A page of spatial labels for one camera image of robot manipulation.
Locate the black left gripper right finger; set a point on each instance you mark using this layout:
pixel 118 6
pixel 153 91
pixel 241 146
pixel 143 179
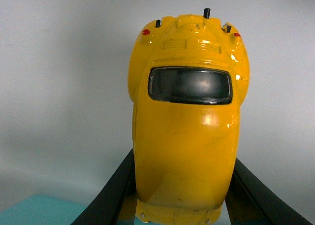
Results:
pixel 250 202

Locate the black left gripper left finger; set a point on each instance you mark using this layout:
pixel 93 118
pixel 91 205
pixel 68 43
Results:
pixel 116 202

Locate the yellow beetle toy car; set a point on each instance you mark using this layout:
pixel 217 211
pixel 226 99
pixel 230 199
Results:
pixel 188 77

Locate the turquoise plastic bin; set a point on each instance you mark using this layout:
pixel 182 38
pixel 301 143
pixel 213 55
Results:
pixel 41 209

